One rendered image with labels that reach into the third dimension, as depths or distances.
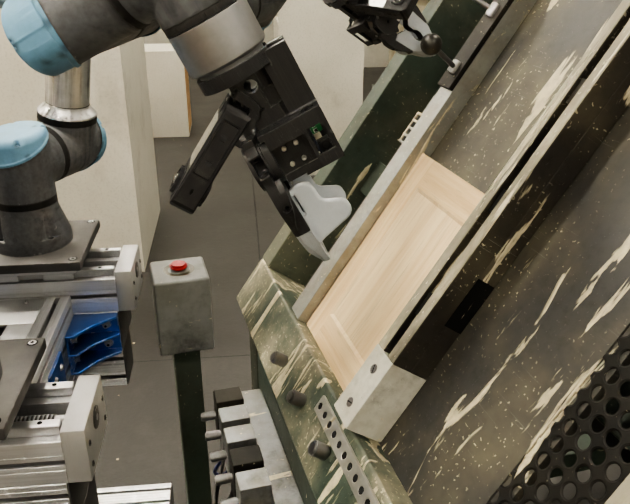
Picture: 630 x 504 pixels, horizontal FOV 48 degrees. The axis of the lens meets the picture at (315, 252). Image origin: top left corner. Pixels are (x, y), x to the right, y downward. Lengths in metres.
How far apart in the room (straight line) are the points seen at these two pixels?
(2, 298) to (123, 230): 2.19
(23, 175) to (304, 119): 0.88
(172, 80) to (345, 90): 1.74
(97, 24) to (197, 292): 0.98
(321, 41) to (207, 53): 4.34
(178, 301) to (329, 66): 3.59
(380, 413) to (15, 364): 0.54
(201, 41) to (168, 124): 5.65
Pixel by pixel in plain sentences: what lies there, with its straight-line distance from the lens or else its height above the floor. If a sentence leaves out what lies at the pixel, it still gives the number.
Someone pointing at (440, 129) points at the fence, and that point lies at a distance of 1.37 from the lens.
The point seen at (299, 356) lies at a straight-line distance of 1.33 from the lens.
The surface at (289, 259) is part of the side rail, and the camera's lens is 1.62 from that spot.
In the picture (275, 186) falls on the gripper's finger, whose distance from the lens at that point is 0.63.
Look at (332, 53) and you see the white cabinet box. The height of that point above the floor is 0.86.
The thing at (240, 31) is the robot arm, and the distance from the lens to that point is 0.61.
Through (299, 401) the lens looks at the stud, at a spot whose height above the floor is 0.87.
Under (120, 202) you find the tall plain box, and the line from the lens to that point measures 3.62.
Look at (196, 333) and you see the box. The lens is 1.59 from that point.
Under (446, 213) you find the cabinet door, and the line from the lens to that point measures 1.21.
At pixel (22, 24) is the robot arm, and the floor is 1.54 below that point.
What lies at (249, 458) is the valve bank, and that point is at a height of 0.77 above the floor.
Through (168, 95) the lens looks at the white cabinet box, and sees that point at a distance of 6.19.
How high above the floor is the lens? 1.61
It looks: 24 degrees down
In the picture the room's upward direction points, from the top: straight up
